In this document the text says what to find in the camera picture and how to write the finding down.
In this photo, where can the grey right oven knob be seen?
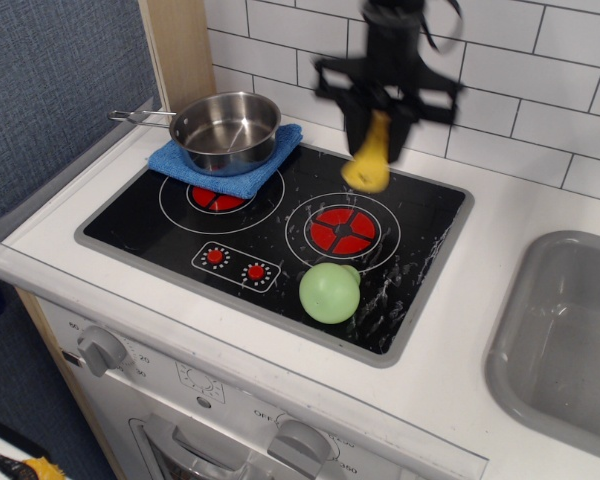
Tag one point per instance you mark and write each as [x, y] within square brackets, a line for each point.
[300, 447]

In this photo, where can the yellow dish brush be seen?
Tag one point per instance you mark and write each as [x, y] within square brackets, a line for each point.
[368, 171]

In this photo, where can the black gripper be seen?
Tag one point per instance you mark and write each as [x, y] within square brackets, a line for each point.
[391, 77]

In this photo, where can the grey left oven knob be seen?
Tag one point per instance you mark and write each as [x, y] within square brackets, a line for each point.
[100, 350]

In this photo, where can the black toy stovetop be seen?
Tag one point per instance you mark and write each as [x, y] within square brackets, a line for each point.
[250, 255]

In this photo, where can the blue folded cloth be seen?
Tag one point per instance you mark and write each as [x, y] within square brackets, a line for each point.
[171, 161]

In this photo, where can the grey oven knob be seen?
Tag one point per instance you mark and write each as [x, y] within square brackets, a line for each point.
[300, 447]
[100, 350]

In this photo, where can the green toy pear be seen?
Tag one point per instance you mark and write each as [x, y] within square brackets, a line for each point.
[330, 293]

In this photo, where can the grey sink basin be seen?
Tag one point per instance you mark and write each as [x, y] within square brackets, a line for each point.
[543, 366]

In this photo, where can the yellow object bottom left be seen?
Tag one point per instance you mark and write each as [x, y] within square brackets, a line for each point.
[44, 469]

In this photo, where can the stainless steel pot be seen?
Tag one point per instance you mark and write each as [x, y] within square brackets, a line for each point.
[221, 135]

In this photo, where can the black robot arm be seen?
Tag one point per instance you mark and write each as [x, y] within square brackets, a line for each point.
[395, 5]

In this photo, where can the white toy oven front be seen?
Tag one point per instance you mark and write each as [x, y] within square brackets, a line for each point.
[164, 419]

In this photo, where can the wooden side post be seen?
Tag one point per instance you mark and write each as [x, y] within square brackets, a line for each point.
[178, 41]

